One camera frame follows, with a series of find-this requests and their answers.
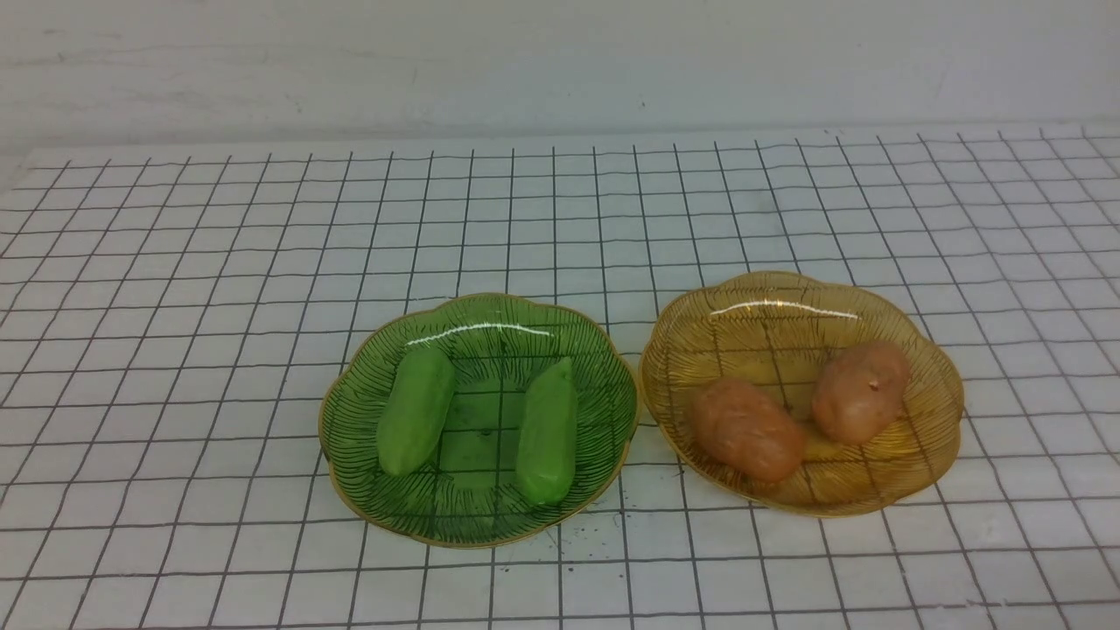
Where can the green toy cucumber rounded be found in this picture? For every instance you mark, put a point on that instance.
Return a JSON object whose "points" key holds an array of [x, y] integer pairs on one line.
{"points": [[545, 463]]}

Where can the green toy vegetable pointed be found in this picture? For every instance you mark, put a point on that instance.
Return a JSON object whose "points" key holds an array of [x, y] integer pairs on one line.
{"points": [[413, 419]]}

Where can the brown toy potato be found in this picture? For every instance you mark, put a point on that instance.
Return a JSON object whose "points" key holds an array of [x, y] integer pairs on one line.
{"points": [[743, 427], [860, 392]]}

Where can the green glass plate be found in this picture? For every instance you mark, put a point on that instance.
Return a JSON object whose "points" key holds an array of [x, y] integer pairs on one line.
{"points": [[466, 496]]}

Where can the amber glass plate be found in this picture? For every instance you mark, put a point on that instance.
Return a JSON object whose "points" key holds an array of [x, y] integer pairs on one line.
{"points": [[778, 330]]}

